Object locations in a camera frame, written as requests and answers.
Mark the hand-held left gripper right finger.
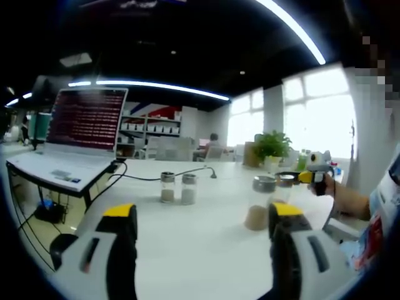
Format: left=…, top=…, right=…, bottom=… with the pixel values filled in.
left=268, top=202, right=358, bottom=300

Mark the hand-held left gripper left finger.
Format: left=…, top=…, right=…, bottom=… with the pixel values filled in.
left=56, top=202, right=138, bottom=300

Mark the glass seasoning bottle steel lid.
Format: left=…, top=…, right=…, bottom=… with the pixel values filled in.
left=244, top=174, right=278, bottom=232
left=181, top=173, right=198, bottom=206
left=271, top=171, right=299, bottom=207
left=160, top=171, right=176, bottom=204

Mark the green drink bottle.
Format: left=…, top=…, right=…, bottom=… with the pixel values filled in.
left=296, top=149, right=310, bottom=172

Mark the person's right hand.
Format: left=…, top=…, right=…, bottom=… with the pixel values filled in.
left=307, top=173, right=338, bottom=199

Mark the large bright window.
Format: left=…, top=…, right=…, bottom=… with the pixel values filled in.
left=227, top=89, right=265, bottom=148
left=282, top=67, right=357, bottom=160

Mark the green potted plant white pot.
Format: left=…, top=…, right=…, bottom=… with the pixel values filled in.
left=251, top=130, right=293, bottom=171

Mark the black-framed laptop stand table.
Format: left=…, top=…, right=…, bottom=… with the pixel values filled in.
left=6, top=162, right=126, bottom=215

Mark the brown paper bag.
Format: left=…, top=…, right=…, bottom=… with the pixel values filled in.
left=242, top=141, right=260, bottom=166

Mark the white chest-worn device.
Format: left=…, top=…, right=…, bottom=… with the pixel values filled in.
left=373, top=162, right=400, bottom=213

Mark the grey mesh office chair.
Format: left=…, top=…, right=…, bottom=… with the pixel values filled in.
left=154, top=137, right=196, bottom=162

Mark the white storage shelf rack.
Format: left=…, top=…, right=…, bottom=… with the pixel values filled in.
left=118, top=107, right=183, bottom=157

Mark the row of white storage bins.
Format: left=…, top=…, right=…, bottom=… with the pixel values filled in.
left=123, top=123, right=181, bottom=133

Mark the long ceiling light strip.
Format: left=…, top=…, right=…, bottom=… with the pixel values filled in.
left=96, top=80, right=231, bottom=101
left=256, top=0, right=326, bottom=66

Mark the white laptop red-text screen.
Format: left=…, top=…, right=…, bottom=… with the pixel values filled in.
left=6, top=87, right=129, bottom=197

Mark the white ceiling air conditioner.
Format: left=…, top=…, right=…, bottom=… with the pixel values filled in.
left=59, top=52, right=93, bottom=67

